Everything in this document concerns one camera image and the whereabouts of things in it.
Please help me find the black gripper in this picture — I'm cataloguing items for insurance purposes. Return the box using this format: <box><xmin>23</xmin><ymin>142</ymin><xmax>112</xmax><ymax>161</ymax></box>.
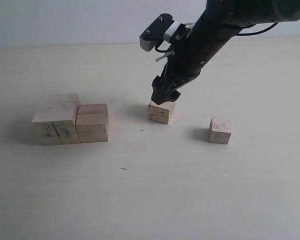
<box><xmin>151</xmin><ymin>22</ymin><xmax>230</xmax><ymax>105</ymax></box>

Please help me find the third largest wooden cube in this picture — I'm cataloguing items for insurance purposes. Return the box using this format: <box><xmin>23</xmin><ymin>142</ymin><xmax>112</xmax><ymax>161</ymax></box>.
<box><xmin>148</xmin><ymin>100</ymin><xmax>176</xmax><ymax>125</ymax></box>

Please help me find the smallest wooden cube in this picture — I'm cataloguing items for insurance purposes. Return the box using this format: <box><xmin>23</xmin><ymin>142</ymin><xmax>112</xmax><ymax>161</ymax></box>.
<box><xmin>208</xmin><ymin>117</ymin><xmax>232</xmax><ymax>145</ymax></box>

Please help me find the second largest wooden cube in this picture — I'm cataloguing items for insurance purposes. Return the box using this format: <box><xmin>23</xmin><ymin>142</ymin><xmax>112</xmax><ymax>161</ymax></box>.
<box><xmin>75</xmin><ymin>103</ymin><xmax>109</xmax><ymax>143</ymax></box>

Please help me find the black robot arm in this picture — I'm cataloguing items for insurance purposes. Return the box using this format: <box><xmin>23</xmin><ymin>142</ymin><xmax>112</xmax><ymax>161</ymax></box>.
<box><xmin>146</xmin><ymin>0</ymin><xmax>300</xmax><ymax>105</ymax></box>

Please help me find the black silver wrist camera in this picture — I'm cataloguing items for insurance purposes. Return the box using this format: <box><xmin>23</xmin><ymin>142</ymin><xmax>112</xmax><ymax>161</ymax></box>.
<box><xmin>139</xmin><ymin>13</ymin><xmax>193</xmax><ymax>53</ymax></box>

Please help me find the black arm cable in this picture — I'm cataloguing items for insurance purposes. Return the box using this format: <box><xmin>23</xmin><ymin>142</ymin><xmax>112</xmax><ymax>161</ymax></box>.
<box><xmin>153</xmin><ymin>21</ymin><xmax>281</xmax><ymax>55</ymax></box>

